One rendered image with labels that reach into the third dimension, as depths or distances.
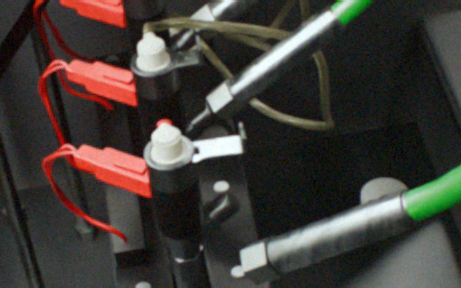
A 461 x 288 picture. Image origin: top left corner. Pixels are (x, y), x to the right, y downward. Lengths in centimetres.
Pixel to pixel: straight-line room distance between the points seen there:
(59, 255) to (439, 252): 31
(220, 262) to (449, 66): 28
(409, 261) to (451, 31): 19
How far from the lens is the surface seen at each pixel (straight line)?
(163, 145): 70
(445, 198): 58
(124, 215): 88
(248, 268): 64
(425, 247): 107
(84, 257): 109
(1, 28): 89
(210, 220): 75
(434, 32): 107
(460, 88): 102
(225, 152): 71
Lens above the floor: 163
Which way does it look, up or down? 43 degrees down
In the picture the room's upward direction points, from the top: 10 degrees counter-clockwise
